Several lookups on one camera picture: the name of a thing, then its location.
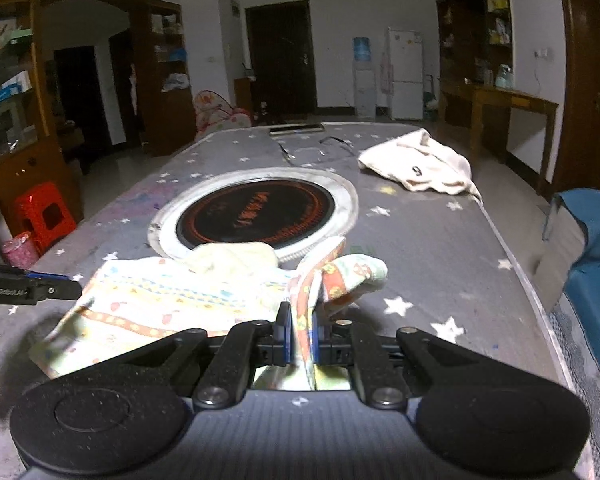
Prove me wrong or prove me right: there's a wooden side table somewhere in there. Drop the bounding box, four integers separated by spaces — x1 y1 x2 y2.
439 78 558 196

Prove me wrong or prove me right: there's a dark wooden left cabinet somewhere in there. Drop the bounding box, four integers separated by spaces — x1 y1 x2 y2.
146 0 197 156

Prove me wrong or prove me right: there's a blue sofa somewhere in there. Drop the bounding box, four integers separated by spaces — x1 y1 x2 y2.
532 188 600 479

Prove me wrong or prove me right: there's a round black induction cooktop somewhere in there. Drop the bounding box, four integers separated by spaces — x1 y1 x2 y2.
147 167 360 262

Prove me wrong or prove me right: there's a green patterned children's jacket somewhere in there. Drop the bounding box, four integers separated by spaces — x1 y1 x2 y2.
29 236 388 391

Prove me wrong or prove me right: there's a red plastic stool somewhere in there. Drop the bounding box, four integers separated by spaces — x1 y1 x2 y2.
15 182 76 255

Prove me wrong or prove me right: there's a dark wooden display shelf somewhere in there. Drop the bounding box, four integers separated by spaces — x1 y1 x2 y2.
435 0 514 91

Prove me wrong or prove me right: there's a dark wooden entrance door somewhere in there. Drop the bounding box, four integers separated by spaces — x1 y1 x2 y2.
245 0 317 124

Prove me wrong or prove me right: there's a white refrigerator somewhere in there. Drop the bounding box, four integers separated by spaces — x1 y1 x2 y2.
387 28 424 120

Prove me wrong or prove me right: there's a teal glass jar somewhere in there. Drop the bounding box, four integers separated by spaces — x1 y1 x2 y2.
494 64 514 90

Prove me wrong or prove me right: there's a black wire hanger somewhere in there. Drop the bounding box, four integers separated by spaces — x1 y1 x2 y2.
277 136 358 168

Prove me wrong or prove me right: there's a cream garment with number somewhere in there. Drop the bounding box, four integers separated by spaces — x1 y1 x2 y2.
358 128 482 203

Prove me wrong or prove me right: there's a white water dispenser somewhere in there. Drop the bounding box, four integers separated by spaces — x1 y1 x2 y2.
353 37 376 120

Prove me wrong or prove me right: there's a pink children's folding tent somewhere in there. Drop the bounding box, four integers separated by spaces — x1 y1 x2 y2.
193 90 251 136

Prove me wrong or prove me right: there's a dark flat bar on table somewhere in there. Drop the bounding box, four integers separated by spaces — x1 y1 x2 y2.
268 122 325 138

